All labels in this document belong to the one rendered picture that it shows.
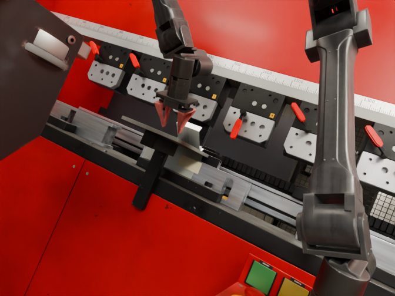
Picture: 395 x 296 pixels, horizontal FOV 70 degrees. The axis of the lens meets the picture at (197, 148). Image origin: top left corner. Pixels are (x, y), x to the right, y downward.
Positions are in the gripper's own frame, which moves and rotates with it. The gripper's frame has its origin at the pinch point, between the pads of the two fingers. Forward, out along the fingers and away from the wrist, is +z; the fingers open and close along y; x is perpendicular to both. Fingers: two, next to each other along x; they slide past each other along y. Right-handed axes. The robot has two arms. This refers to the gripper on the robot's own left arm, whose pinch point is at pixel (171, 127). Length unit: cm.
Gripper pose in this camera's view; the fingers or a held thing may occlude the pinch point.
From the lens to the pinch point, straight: 81.6
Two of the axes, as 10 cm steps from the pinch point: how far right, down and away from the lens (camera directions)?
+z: -2.0, 8.9, 4.2
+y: -8.5, -3.7, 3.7
